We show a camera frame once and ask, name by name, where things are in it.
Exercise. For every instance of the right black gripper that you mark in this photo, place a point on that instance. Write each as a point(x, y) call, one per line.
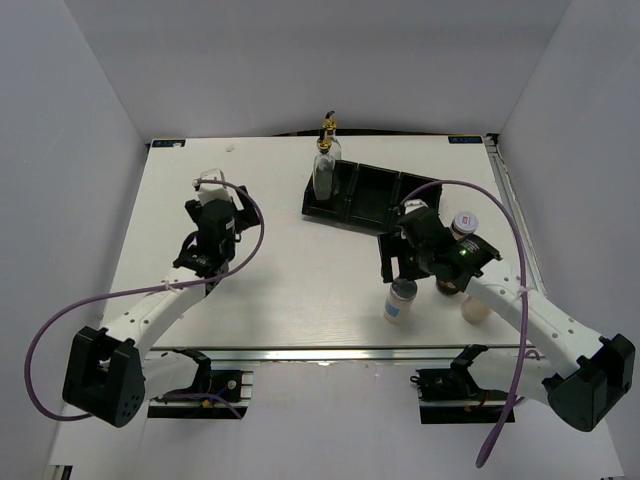
point(392, 246)

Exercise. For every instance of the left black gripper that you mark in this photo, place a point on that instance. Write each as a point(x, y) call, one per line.
point(245, 217)

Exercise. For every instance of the brown jar red lid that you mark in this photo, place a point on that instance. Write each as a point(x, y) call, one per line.
point(446, 288)

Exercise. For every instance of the white shaker silver lid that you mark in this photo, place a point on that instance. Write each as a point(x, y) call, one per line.
point(399, 300)

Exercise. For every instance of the clear jar with beige powder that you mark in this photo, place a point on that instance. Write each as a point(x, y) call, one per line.
point(474, 311)

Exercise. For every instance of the clear glass oil bottle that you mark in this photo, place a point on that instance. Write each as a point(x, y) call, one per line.
point(330, 129)

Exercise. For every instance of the glass bottle with dark contents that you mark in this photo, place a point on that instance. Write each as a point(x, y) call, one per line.
point(323, 170)

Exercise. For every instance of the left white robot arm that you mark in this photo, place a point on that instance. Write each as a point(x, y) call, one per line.
point(109, 374)

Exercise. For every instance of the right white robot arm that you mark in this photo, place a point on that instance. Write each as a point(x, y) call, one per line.
point(581, 376)

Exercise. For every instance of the small jar white lid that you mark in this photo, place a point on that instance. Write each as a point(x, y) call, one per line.
point(464, 223)

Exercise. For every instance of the black three-compartment tray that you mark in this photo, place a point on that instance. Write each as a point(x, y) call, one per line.
point(368, 197)

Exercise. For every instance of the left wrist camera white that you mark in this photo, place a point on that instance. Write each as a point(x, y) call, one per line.
point(210, 186)

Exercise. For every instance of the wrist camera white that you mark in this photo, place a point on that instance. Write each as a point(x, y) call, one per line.
point(210, 186)
point(413, 205)

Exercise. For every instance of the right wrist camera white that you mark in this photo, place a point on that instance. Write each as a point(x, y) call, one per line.
point(413, 205)

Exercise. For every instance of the aluminium rail right side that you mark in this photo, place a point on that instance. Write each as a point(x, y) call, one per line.
point(509, 199)

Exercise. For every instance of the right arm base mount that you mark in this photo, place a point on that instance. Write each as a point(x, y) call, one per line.
point(449, 396)

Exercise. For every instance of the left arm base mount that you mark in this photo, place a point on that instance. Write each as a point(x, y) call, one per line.
point(215, 387)

